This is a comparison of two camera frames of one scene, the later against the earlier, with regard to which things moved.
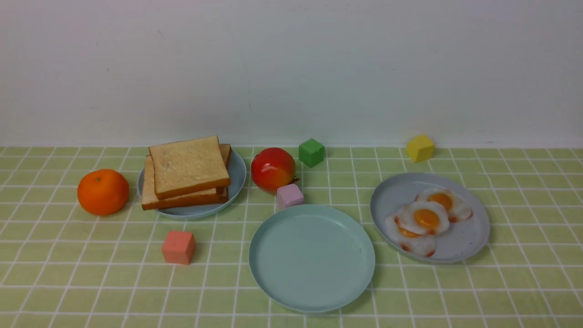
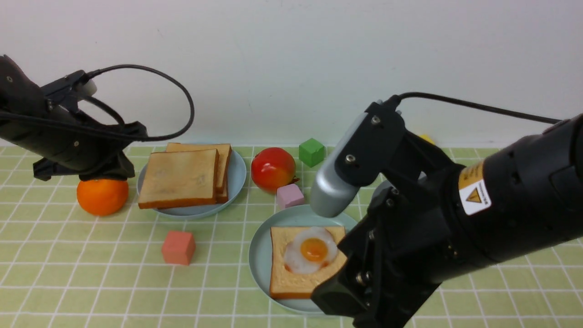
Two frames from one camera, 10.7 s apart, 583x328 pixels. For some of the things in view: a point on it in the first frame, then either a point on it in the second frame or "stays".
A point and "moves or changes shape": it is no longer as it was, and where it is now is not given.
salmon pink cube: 179,247 stays
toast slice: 188,166 to 285,284
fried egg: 425,217 moves or changes shape
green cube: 311,152 stays
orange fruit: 103,192 stays
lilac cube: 288,196 stays
